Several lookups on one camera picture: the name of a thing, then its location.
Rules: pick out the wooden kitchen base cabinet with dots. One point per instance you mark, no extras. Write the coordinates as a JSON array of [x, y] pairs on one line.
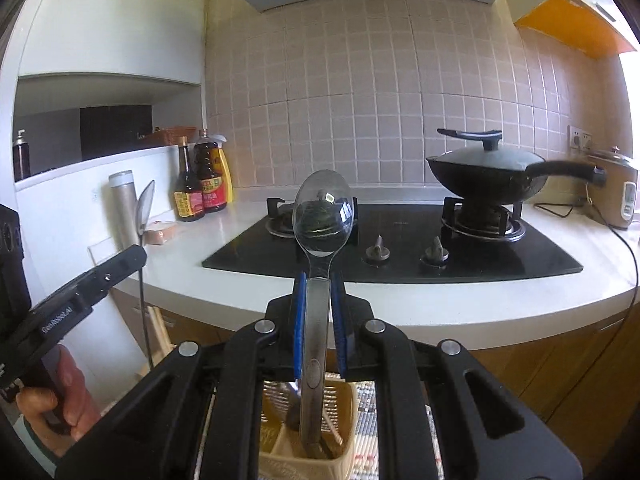
[[525, 375]]

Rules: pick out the silver thermos flask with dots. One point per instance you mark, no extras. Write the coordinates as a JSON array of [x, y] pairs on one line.
[[122, 210]]

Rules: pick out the orange wall cabinet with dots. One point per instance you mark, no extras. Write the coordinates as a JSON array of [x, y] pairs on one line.
[[570, 25]]

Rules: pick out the dark pump bottle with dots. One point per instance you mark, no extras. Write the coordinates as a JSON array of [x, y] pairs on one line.
[[21, 157]]

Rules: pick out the black glass gas stove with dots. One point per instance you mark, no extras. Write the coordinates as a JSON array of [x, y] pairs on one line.
[[400, 240]]

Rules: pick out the black wok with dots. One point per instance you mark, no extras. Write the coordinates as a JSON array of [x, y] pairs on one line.
[[475, 180]]

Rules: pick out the person's left hand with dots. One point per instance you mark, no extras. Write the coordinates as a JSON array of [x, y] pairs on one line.
[[80, 400]]

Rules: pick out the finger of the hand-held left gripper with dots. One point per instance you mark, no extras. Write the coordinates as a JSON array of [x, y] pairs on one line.
[[120, 270]]

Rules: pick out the white wall cabinet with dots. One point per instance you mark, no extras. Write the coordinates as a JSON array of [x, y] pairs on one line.
[[125, 20]]

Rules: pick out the yellow plastic utensil basket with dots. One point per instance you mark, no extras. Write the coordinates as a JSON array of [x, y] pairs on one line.
[[280, 455]]

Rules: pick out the orange wrapped packet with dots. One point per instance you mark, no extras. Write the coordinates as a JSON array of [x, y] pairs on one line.
[[160, 234]]

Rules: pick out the wooden chopstick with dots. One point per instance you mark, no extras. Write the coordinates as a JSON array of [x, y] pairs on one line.
[[156, 332]]

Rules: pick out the brown wicker basket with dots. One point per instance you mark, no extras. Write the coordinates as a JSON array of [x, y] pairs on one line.
[[170, 136]]

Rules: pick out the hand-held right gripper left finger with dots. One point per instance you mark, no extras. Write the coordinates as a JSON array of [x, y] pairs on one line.
[[300, 325]]

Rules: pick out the striped woven table mat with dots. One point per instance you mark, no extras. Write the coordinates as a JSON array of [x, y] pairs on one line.
[[370, 425]]

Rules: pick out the large dark sauce bottle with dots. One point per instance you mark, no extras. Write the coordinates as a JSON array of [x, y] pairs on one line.
[[210, 180]]

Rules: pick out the slim dark sauce bottle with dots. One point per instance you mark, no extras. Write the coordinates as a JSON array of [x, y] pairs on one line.
[[187, 200]]

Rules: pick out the yellow squeeze bottle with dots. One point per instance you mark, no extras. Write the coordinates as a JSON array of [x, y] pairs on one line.
[[227, 175]]

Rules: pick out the beige rice cooker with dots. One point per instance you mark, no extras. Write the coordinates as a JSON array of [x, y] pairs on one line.
[[610, 190]]

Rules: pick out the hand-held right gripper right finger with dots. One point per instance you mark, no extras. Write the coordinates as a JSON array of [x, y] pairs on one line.
[[339, 330]]

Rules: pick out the grey wok lid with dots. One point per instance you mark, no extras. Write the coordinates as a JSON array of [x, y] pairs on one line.
[[480, 157]]

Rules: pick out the white wall socket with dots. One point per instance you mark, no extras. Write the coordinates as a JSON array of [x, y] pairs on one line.
[[580, 138]]

